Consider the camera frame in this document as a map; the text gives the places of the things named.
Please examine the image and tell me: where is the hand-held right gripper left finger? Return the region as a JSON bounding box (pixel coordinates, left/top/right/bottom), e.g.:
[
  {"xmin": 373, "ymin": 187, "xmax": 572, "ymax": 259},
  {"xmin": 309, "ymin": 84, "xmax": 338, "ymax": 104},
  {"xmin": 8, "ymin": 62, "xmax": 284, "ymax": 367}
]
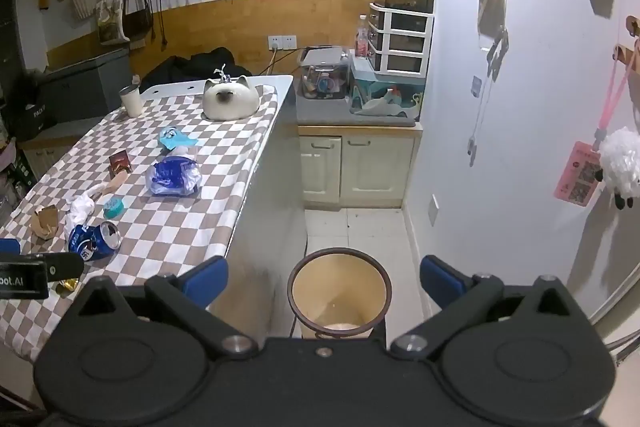
[{"xmin": 75, "ymin": 256, "xmax": 258, "ymax": 355}]

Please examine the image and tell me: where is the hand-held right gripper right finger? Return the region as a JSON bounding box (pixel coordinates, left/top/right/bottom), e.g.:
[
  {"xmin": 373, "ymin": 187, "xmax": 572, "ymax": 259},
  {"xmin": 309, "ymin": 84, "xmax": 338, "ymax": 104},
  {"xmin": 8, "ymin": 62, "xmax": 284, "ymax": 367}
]
[{"xmin": 389, "ymin": 255, "xmax": 583, "ymax": 358}]

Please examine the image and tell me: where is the white plastic bag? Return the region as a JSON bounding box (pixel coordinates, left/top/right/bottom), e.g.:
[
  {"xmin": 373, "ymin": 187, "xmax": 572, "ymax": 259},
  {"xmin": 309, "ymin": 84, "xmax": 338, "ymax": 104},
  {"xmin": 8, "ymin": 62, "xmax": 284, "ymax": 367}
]
[{"xmin": 62, "ymin": 193, "xmax": 97, "ymax": 240}]

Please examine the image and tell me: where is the brown-rimmed trash bin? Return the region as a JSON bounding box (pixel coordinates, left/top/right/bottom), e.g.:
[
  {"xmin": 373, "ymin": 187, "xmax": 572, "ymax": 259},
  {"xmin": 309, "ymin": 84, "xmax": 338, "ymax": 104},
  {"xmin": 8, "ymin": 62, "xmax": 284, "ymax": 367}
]
[{"xmin": 287, "ymin": 248, "xmax": 392, "ymax": 340}]

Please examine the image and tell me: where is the blue plastic package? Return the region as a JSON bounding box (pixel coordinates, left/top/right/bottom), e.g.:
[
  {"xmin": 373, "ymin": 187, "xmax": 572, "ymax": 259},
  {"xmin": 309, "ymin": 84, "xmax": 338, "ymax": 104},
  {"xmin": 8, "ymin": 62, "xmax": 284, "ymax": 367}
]
[{"xmin": 146, "ymin": 146, "xmax": 202, "ymax": 196}]

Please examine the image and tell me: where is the crushed blue can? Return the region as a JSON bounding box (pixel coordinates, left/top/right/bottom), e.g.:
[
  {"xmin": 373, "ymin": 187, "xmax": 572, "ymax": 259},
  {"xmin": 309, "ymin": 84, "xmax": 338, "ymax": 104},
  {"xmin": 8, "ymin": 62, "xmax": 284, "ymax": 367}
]
[{"xmin": 68, "ymin": 221, "xmax": 122, "ymax": 262}]

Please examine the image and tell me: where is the brown paper scrap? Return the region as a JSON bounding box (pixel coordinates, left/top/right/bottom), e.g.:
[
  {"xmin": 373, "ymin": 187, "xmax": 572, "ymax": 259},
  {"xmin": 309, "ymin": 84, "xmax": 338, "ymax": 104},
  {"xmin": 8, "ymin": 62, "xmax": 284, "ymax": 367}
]
[{"xmin": 31, "ymin": 205, "xmax": 60, "ymax": 239}]

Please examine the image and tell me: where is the brown checkered tablecloth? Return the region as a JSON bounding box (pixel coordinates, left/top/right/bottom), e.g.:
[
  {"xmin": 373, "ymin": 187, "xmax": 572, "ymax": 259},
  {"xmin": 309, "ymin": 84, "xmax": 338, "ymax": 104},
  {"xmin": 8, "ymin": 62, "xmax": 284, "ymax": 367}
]
[{"xmin": 0, "ymin": 83, "xmax": 280, "ymax": 360}]

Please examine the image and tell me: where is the white table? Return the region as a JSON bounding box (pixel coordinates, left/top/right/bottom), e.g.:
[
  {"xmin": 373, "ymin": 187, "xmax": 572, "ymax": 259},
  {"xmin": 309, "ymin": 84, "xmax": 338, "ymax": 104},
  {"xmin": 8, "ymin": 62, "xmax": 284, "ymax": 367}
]
[{"xmin": 140, "ymin": 75, "xmax": 308, "ymax": 333}]

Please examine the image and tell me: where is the small brown card packet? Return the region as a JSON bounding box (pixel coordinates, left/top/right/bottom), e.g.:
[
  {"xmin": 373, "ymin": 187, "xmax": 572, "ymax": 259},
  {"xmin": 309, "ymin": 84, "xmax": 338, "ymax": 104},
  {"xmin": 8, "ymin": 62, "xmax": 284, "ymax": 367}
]
[{"xmin": 109, "ymin": 150, "xmax": 132, "ymax": 174}]

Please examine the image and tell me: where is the cream cabinet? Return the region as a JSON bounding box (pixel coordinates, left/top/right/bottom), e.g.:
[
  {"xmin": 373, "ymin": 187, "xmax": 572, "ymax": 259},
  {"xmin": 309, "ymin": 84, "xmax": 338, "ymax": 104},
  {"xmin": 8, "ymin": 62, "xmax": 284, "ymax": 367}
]
[{"xmin": 295, "ymin": 94, "xmax": 425, "ymax": 210}]

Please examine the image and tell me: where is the light blue wrapper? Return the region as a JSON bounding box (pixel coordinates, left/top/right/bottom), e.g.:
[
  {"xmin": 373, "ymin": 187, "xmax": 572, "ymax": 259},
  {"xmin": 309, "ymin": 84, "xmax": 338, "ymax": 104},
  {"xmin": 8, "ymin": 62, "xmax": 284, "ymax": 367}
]
[{"xmin": 159, "ymin": 127, "xmax": 199, "ymax": 154}]

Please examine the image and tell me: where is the grey storage box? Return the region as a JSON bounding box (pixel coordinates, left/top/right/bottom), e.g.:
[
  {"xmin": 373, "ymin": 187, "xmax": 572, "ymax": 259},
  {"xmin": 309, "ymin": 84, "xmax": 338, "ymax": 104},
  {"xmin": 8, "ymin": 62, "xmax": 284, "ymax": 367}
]
[{"xmin": 37, "ymin": 48, "xmax": 132, "ymax": 124}]

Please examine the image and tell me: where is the white cup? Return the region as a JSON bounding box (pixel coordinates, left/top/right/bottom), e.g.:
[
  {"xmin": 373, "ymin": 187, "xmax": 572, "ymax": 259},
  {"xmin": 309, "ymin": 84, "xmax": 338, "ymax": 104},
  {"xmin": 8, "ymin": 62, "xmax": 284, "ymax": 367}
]
[{"xmin": 119, "ymin": 76, "xmax": 145, "ymax": 118}]

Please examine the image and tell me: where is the white cat-shaped water fountain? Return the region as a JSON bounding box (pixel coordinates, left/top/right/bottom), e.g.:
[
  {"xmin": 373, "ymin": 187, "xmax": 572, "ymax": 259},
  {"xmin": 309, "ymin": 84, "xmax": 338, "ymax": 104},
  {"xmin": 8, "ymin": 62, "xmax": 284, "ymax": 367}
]
[{"xmin": 202, "ymin": 63, "xmax": 261, "ymax": 122}]

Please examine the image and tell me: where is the black clothing heap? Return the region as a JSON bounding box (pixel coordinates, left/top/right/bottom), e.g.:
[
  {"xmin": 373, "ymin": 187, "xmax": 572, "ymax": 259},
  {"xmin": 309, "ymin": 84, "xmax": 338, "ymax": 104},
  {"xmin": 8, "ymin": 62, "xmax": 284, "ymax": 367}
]
[{"xmin": 140, "ymin": 48, "xmax": 253, "ymax": 90}]

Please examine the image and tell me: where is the white fluffy sheep toy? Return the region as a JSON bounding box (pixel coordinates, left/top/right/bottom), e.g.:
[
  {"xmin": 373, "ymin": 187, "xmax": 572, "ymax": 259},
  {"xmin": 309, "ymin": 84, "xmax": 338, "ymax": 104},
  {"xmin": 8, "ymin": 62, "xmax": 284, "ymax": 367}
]
[{"xmin": 595, "ymin": 127, "xmax": 640, "ymax": 210}]

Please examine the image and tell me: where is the teal plastic box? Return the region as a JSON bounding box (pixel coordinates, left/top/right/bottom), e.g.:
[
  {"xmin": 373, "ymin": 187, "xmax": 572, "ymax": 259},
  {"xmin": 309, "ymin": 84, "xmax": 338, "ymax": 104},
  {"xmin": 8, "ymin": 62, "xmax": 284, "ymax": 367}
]
[{"xmin": 348, "ymin": 55, "xmax": 426, "ymax": 115}]

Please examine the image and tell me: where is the clear storage container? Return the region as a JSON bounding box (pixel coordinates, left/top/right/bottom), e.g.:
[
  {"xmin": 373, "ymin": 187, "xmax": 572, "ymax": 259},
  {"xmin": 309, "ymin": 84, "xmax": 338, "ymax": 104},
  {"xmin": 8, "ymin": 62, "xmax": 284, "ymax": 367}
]
[{"xmin": 298, "ymin": 47, "xmax": 352, "ymax": 100}]

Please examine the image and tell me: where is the white drawer unit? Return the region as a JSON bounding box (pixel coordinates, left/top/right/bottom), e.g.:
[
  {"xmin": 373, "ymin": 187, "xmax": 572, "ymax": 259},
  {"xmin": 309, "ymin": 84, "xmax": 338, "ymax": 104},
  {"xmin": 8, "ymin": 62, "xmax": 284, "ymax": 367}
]
[{"xmin": 369, "ymin": 2, "xmax": 435, "ymax": 75}]

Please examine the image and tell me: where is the mesh tote bag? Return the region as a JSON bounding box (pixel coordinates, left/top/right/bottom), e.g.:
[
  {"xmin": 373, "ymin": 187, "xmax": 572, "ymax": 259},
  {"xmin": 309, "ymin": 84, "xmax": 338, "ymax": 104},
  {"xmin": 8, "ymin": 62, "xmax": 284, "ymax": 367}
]
[{"xmin": 96, "ymin": 0, "xmax": 131, "ymax": 46}]

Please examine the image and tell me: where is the red-labelled plastic bottle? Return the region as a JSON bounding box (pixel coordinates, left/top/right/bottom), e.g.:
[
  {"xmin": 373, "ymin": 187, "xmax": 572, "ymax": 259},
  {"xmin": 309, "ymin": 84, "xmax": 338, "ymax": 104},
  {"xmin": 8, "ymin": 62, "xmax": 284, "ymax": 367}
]
[{"xmin": 355, "ymin": 14, "xmax": 370, "ymax": 58}]

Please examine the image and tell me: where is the pink card on lanyard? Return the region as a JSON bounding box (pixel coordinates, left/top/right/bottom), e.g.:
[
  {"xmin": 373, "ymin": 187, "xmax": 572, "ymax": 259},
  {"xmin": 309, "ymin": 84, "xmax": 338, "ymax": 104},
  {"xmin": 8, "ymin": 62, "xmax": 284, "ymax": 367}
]
[{"xmin": 554, "ymin": 38, "xmax": 640, "ymax": 208}]

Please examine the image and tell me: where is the wooden wall hook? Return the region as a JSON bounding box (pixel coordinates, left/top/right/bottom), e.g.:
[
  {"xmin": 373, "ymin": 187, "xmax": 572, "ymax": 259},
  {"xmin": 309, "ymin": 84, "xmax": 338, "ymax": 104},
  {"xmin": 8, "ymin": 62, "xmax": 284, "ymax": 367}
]
[{"xmin": 614, "ymin": 43, "xmax": 640, "ymax": 72}]

